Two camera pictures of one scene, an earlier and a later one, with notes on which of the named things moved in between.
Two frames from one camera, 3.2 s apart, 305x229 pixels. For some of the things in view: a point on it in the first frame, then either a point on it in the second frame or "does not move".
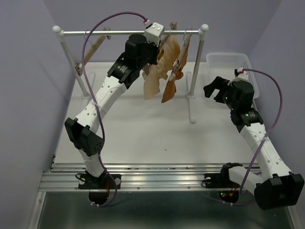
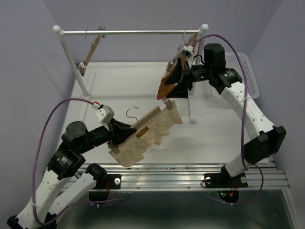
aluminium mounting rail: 136,177 does not move
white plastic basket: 223,65 does not move
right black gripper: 218,83 to 177,73
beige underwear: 168,59 to 135,151
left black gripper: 156,50 to 116,128
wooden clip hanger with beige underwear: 168,60 to 151,129
